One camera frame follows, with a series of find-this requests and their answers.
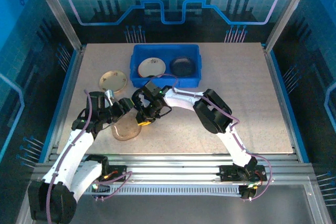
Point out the aluminium frame post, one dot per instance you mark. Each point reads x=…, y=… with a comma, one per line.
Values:
x=58, y=14
x=288, y=11

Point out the white plate with print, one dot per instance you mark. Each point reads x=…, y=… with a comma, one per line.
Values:
x=152, y=68

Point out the cream floral round plate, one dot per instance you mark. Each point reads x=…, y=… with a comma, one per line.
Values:
x=113, y=79

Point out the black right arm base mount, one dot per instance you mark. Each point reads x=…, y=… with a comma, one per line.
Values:
x=228, y=172

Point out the grey metal panel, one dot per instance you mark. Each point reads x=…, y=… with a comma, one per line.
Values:
x=170, y=211

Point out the blue table edge strip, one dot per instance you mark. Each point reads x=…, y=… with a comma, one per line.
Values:
x=51, y=129
x=298, y=129

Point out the black adapter with LED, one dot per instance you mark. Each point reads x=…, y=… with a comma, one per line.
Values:
x=101, y=188
x=248, y=192

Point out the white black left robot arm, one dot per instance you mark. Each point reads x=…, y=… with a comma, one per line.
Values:
x=65, y=161

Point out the aluminium frame rail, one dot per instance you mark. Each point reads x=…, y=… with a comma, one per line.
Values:
x=170, y=169

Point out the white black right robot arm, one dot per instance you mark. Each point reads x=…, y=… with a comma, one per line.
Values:
x=212, y=113

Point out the aluminium table side rail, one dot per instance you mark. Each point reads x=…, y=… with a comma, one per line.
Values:
x=275, y=77
x=72, y=82

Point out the blue plastic bin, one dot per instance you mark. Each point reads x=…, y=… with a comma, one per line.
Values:
x=168, y=50

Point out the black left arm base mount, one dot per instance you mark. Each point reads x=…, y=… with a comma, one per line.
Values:
x=119, y=169

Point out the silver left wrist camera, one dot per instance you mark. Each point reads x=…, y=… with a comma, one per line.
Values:
x=109, y=95

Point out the brown glass square plate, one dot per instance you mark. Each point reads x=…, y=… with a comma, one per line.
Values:
x=126, y=130

